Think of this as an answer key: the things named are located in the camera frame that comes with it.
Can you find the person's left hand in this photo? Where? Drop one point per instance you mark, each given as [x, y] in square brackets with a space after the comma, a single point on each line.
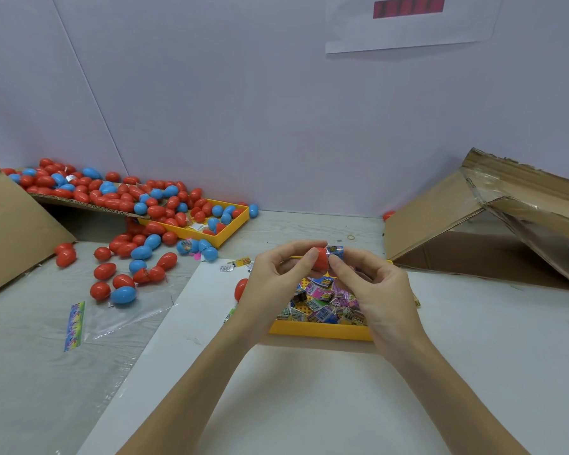
[265, 298]

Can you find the person's right hand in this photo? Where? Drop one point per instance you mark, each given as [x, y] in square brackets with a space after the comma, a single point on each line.
[384, 303]

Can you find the single red plastic egg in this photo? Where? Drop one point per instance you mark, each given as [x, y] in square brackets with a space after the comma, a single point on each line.
[320, 258]

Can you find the pile of plastic eggs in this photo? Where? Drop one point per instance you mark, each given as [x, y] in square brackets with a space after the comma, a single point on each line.
[133, 199]

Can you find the person's right forearm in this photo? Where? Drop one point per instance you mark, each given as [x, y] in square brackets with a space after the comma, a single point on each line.
[460, 402]

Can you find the yellow plastic tray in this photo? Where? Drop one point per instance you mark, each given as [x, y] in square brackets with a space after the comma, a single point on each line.
[308, 329]

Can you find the yellow tray under eggs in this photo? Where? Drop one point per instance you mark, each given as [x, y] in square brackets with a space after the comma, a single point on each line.
[229, 222]

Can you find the torn flattened cardboard box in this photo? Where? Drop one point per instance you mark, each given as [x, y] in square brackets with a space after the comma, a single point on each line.
[431, 213]

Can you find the clear bag with coloured label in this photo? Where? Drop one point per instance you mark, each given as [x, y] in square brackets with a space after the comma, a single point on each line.
[119, 317]

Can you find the brown cardboard sheet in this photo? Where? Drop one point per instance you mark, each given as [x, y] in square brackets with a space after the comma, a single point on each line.
[76, 202]

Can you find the tall brown cardboard box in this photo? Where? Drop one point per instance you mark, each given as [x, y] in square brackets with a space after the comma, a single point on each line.
[9, 237]

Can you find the white paper sign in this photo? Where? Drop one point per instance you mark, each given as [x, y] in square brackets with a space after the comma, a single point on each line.
[413, 23]

